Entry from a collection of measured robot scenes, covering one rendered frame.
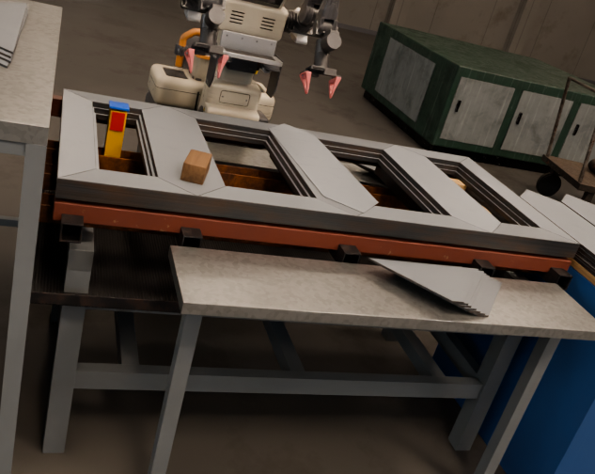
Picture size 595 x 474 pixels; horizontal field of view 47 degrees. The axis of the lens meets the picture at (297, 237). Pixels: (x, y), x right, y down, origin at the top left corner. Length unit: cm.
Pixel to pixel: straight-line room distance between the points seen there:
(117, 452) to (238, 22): 160
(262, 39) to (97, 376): 143
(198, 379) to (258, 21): 140
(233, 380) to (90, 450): 47
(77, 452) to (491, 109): 491
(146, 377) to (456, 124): 459
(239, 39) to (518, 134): 418
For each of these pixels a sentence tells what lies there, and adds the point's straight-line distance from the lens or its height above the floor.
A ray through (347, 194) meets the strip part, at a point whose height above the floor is 87.
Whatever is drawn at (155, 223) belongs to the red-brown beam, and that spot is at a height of 78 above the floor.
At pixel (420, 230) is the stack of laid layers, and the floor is 84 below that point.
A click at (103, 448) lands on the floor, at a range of 224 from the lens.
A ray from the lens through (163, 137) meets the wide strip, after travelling 212.
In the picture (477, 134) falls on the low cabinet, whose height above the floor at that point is 27.
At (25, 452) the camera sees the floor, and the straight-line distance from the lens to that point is 222.
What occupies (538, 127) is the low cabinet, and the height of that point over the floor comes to 43.
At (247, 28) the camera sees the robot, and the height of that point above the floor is 112.
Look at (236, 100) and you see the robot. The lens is 285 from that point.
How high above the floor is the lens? 154
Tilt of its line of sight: 24 degrees down
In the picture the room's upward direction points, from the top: 16 degrees clockwise
